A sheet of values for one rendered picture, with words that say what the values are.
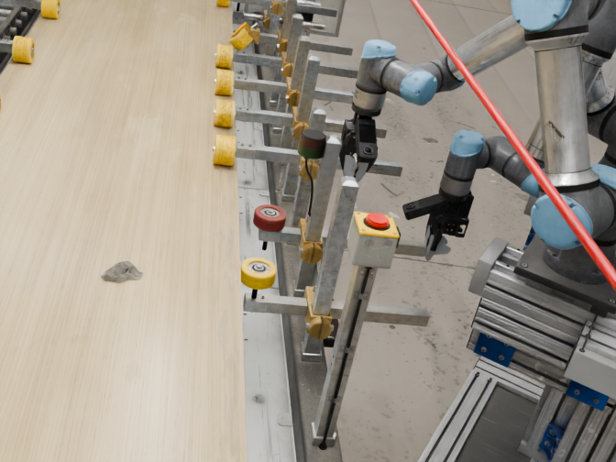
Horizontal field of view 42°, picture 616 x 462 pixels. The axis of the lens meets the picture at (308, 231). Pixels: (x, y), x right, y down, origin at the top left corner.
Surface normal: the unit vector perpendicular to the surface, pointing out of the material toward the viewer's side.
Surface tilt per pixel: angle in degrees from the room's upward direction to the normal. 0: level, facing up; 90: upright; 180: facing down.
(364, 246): 90
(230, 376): 0
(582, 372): 90
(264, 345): 0
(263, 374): 0
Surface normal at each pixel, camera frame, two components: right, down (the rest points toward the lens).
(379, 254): 0.09, 0.52
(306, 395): 0.18, -0.84
